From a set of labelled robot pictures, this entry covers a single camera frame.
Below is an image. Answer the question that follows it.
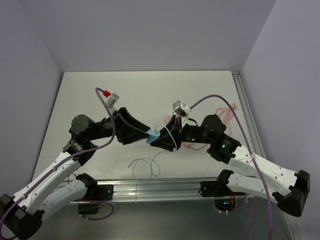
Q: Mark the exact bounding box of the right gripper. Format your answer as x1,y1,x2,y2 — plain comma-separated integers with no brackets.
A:
150,114,214,151

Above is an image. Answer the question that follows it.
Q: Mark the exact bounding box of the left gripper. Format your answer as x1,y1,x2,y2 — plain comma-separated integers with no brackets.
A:
87,107,150,145

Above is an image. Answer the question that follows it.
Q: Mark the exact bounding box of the blue charger plug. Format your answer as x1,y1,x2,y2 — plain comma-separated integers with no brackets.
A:
146,129,161,145

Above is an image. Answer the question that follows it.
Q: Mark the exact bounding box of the pink power strip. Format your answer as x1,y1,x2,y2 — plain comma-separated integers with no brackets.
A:
182,142,201,151

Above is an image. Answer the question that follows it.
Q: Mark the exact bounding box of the white charger plug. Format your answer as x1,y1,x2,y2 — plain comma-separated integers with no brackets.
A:
164,112,173,122

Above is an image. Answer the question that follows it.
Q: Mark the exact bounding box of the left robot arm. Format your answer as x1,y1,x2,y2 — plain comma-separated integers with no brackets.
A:
0,107,150,240

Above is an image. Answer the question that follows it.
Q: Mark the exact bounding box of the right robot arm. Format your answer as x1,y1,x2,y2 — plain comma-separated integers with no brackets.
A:
149,114,310,217

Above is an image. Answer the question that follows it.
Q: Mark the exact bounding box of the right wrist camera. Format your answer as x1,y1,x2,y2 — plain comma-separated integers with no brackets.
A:
172,100,192,128

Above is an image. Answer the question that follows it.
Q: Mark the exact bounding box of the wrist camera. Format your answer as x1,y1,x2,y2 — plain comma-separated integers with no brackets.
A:
172,100,192,128
102,90,120,114

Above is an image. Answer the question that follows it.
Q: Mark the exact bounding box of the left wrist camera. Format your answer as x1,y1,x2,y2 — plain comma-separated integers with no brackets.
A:
102,90,120,114

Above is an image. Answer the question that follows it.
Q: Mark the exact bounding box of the aluminium frame rail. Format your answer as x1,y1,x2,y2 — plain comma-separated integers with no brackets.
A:
14,71,301,240

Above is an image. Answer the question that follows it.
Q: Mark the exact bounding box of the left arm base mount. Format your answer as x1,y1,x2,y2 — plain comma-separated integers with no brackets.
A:
77,184,115,221

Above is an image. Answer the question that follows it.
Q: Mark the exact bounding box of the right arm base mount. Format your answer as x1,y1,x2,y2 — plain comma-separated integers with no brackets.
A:
199,180,246,213

